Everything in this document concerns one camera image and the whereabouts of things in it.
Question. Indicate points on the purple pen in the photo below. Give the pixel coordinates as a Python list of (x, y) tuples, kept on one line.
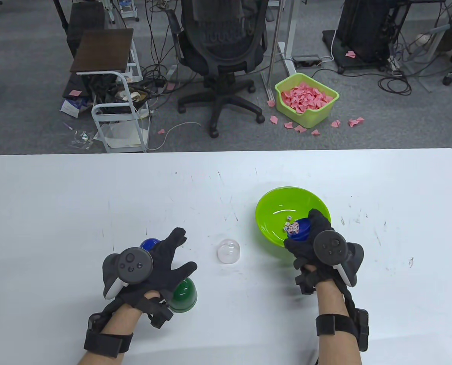
[(68, 126)]

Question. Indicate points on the clear plastic bag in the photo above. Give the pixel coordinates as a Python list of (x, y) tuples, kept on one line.
[(81, 138)]

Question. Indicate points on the pile of pink papers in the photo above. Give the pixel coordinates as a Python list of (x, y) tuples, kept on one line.
[(305, 97)]

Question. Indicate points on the person's right forearm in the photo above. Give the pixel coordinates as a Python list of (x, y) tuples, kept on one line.
[(336, 304)]

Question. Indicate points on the black round VR controller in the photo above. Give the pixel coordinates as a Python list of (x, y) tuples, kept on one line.
[(330, 247), (134, 264)]

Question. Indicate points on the scattered pink paper scraps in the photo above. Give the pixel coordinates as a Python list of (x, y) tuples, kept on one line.
[(274, 119)]

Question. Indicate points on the white blue cardboard box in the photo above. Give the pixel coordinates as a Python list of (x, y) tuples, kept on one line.
[(72, 108)]

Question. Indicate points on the white metal utility cart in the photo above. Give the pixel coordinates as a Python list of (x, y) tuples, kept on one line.
[(113, 117)]

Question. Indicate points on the black computer tower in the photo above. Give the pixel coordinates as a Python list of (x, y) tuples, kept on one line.
[(362, 30)]

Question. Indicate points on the lime green plastic bowl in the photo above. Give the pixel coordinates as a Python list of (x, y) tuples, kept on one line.
[(279, 205)]

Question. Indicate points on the dark side table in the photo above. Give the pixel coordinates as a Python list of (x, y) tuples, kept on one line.
[(85, 23)]

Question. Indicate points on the blue dice cup base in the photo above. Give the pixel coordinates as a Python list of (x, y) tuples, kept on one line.
[(305, 228)]

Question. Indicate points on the white desk frame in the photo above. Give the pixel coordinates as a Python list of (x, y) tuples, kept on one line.
[(289, 23)]

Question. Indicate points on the person's left hand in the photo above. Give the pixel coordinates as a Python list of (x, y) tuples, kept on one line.
[(165, 266)]

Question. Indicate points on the brown top side table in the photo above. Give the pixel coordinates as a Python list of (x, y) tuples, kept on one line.
[(100, 49)]

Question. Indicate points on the black mesh office chair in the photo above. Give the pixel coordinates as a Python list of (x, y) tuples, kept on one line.
[(222, 53)]

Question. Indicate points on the person's right hand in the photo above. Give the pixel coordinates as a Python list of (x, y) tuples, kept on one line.
[(321, 222)]

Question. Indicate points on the clear plastic dome cover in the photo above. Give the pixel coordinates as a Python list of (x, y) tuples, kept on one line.
[(229, 251)]

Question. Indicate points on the grey chair base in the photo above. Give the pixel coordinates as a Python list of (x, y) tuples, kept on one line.
[(447, 80)]

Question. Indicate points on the light green plastic bin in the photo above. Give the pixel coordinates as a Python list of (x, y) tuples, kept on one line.
[(317, 114)]

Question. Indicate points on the green dome dice cup cover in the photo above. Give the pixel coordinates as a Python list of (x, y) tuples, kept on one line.
[(186, 295)]

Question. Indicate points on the blue dome dice cup cover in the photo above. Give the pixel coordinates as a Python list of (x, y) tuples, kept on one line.
[(149, 243)]

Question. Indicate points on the grey power box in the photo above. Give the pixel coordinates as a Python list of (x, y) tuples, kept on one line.
[(306, 61)]

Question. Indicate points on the black wheeled platform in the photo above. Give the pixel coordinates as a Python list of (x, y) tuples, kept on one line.
[(330, 45)]

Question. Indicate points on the person's left forearm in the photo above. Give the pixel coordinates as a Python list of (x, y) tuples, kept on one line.
[(111, 327)]

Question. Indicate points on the white power strip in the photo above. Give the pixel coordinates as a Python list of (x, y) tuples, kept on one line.
[(394, 62)]

